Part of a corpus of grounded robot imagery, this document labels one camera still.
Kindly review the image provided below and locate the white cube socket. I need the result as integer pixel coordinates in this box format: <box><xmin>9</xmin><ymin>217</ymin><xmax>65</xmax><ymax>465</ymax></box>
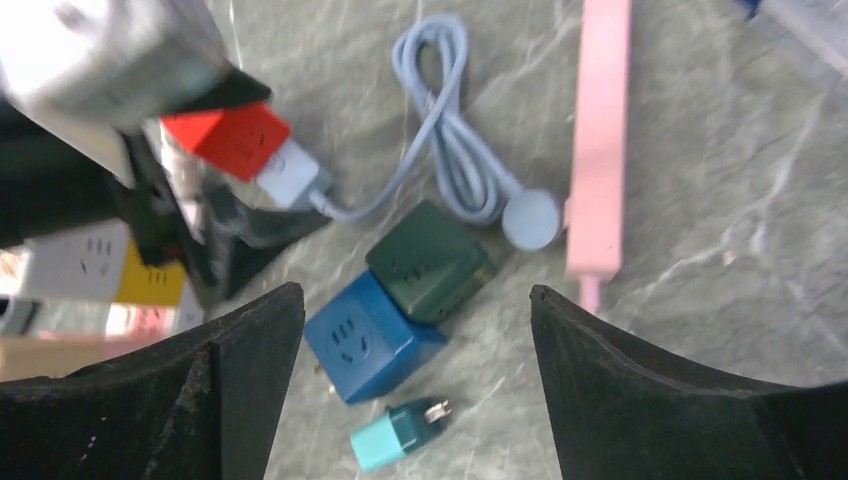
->
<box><xmin>3</xmin><ymin>220</ymin><xmax>130</xmax><ymax>301</ymax></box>

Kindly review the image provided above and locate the tan cube socket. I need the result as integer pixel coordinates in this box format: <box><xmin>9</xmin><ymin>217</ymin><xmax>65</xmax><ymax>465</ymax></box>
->
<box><xmin>1</xmin><ymin>335</ymin><xmax>108</xmax><ymax>382</ymax></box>

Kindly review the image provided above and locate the pink cube socket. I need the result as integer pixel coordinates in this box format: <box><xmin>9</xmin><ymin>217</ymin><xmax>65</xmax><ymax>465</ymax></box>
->
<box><xmin>37</xmin><ymin>304</ymin><xmax>177</xmax><ymax>362</ymax></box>

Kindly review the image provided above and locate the white power strip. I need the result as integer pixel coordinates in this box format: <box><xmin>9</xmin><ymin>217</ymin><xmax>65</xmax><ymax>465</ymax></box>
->
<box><xmin>171</xmin><ymin>281</ymin><xmax>206</xmax><ymax>334</ymax></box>

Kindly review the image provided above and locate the light blue power strip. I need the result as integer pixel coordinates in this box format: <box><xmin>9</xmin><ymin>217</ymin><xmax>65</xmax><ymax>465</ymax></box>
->
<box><xmin>255</xmin><ymin>139</ymin><xmax>332</xmax><ymax>211</ymax></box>

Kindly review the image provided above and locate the yellow cube socket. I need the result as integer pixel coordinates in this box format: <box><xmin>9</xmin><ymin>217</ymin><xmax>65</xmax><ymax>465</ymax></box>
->
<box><xmin>113</xmin><ymin>240</ymin><xmax>186</xmax><ymax>307</ymax></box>

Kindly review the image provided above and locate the pink power strip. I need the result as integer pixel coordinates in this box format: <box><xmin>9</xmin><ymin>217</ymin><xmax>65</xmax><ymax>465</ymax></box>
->
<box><xmin>565</xmin><ymin>0</ymin><xmax>632</xmax><ymax>314</ymax></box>

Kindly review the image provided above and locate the red cube socket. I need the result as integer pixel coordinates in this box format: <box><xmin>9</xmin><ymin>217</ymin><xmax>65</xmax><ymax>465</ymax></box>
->
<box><xmin>160</xmin><ymin>102</ymin><xmax>291</xmax><ymax>182</ymax></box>

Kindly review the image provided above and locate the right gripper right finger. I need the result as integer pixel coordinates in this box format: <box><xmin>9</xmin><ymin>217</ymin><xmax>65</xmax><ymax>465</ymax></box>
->
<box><xmin>530</xmin><ymin>285</ymin><xmax>847</xmax><ymax>479</ymax></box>

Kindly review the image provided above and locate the blue cube adapter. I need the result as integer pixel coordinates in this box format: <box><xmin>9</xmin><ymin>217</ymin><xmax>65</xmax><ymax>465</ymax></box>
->
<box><xmin>303</xmin><ymin>271</ymin><xmax>447</xmax><ymax>405</ymax></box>

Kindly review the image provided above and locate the teal plug adapter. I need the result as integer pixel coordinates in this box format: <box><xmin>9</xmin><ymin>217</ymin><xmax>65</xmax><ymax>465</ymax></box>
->
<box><xmin>350</xmin><ymin>397</ymin><xmax>452</xmax><ymax>472</ymax></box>

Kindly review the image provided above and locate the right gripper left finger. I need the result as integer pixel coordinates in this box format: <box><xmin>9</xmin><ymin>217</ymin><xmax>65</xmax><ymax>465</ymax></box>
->
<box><xmin>1</xmin><ymin>283</ymin><xmax>305</xmax><ymax>479</ymax></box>

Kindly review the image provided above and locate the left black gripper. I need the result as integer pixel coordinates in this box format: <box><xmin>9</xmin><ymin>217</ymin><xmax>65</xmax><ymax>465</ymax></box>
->
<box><xmin>1</xmin><ymin>98</ymin><xmax>328</xmax><ymax>306</ymax></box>

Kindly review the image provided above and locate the green cube adapter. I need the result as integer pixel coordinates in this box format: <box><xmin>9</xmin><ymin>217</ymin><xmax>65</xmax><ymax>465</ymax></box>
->
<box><xmin>366</xmin><ymin>200</ymin><xmax>497</xmax><ymax>325</ymax></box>

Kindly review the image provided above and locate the light blue cable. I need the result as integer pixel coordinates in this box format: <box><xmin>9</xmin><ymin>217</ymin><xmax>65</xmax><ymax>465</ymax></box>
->
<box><xmin>308</xmin><ymin>14</ymin><xmax>564</xmax><ymax>253</ymax></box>

